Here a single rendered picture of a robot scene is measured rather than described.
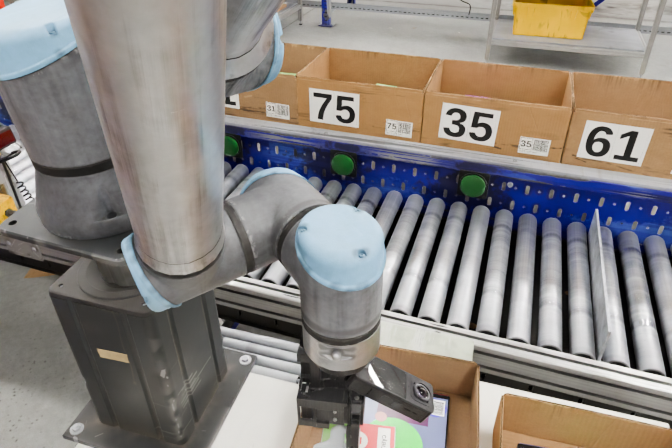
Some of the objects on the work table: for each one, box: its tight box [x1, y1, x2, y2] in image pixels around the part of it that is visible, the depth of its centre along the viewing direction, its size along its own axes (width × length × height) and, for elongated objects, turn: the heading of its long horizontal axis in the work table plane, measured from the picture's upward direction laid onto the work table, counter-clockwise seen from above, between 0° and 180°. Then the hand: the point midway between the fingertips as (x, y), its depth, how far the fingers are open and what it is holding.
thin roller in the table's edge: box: [223, 347, 301, 375], centre depth 112 cm, size 2×28×2 cm, turn 74°
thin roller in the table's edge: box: [220, 326, 299, 353], centre depth 116 cm, size 2×28×2 cm, turn 74°
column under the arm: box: [48, 257, 257, 448], centre depth 93 cm, size 26×26×33 cm
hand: (356, 446), depth 74 cm, fingers closed on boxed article, 6 cm apart
